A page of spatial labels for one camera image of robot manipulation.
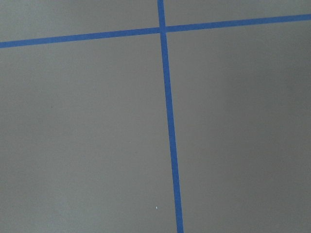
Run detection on blue tape line lengthwise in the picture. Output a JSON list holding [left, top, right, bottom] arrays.
[[157, 0, 184, 233]]

